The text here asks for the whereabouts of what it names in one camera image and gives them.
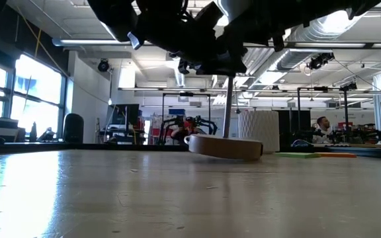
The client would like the black background rig frame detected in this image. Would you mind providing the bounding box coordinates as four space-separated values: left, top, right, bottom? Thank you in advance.
296 85 350 143
161 92 212 145

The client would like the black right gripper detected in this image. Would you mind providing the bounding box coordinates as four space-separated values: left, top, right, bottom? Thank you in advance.
215 0 310 56

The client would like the green sticky note pad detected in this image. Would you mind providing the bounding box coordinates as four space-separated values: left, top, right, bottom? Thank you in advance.
274 151 321 159

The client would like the orange sticky note pad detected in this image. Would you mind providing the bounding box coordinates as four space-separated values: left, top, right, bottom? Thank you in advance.
316 151 357 159

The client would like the person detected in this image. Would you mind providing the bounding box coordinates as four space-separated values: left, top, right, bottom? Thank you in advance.
312 116 332 143
171 119 198 143

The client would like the white textured cup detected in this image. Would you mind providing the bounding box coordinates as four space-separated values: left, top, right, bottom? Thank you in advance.
237 110 280 154

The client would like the black aluminium table frame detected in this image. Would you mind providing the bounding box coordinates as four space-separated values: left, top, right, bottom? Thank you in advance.
0 141 381 160

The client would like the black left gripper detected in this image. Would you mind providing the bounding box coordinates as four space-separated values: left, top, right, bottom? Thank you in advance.
134 0 248 77

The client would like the overhead beam with light strips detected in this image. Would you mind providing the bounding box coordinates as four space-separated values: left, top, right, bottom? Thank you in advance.
52 38 381 50

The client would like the black overhead camera cluster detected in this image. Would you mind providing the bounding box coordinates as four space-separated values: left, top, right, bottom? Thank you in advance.
304 52 336 71

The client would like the large window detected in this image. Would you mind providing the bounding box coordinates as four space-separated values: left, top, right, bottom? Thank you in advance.
0 54 66 138

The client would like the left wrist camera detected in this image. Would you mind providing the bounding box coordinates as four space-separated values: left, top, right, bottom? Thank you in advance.
195 1 225 29

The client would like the silver ribbed ceiling duct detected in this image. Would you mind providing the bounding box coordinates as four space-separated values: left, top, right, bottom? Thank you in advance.
289 9 370 42

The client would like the wooden base lamp black socket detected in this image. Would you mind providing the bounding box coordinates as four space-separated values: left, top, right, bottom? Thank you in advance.
183 74 265 162

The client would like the black office chair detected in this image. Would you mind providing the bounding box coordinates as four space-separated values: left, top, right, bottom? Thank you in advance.
63 113 85 144

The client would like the dark bottle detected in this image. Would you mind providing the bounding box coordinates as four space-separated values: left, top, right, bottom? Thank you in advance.
28 121 38 142

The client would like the black ceiling spotlight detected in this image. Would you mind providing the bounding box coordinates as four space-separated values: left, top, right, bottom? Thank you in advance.
97 58 110 73

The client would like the black desk phone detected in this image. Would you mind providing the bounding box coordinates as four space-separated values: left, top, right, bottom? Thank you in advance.
37 127 59 143

